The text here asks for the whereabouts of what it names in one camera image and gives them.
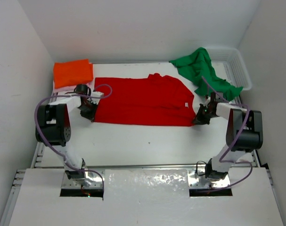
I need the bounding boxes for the pink t shirt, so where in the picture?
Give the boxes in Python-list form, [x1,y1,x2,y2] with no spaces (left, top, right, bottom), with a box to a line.
[52,81,76,93]

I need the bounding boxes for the orange t shirt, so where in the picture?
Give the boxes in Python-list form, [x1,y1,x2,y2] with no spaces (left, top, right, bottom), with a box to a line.
[53,59,93,89]

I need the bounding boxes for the red t shirt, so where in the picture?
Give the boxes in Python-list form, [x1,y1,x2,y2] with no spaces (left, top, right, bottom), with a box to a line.
[95,73,196,127]

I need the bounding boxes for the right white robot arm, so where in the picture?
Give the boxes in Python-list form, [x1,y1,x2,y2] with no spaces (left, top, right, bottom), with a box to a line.
[193,92,263,179]

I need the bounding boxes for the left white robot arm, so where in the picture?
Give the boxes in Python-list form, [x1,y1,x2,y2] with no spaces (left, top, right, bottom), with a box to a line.
[35,84,104,186]

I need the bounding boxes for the green t shirt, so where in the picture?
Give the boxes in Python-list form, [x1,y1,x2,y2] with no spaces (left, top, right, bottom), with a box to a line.
[169,47,243,101]

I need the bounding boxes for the white plastic basket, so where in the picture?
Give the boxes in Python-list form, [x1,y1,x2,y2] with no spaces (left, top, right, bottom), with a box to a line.
[206,47,252,91]

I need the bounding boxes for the white front cover panel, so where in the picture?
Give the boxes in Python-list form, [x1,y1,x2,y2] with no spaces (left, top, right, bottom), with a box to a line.
[10,169,283,226]

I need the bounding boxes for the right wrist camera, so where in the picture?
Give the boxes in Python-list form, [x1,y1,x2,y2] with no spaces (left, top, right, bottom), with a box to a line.
[204,97,211,106]

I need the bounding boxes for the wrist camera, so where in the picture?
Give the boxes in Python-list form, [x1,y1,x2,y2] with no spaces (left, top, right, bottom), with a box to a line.
[204,97,211,106]
[90,91,104,99]

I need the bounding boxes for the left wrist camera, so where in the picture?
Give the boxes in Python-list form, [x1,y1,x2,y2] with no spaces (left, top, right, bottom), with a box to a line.
[90,91,104,99]

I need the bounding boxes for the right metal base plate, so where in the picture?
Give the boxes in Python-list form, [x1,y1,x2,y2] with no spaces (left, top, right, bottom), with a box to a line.
[188,168,230,189]

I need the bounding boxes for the metal base plate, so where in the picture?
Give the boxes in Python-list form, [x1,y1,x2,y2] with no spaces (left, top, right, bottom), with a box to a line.
[61,170,103,189]
[188,168,230,189]

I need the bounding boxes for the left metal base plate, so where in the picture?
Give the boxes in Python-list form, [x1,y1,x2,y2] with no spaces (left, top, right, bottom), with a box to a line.
[61,170,103,189]

